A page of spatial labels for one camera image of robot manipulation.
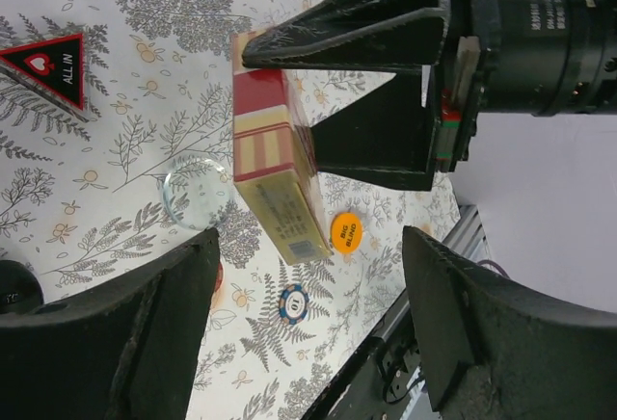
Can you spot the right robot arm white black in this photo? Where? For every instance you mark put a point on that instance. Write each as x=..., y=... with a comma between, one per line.
x=549, y=57

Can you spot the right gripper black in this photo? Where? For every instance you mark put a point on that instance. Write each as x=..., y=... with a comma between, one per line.
x=386, y=138

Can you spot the red poker chip stack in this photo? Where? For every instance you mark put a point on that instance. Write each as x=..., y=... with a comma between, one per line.
x=216, y=296

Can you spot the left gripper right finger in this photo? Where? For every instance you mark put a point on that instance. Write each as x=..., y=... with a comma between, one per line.
x=491, y=348

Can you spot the orange big blind button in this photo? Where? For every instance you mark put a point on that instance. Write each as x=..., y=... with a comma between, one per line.
x=346, y=232

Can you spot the red playing card deck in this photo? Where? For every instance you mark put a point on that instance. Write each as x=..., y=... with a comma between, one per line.
x=274, y=167

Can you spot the clear round dealer button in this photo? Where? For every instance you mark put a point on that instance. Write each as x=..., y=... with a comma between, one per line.
x=197, y=192

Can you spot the blue poker chip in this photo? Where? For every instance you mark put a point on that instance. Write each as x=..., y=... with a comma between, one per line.
x=293, y=304

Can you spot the triangular all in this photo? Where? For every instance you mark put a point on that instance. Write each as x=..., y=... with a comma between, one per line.
x=53, y=68

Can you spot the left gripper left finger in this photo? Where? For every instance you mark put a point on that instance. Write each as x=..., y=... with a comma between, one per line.
x=124, y=349

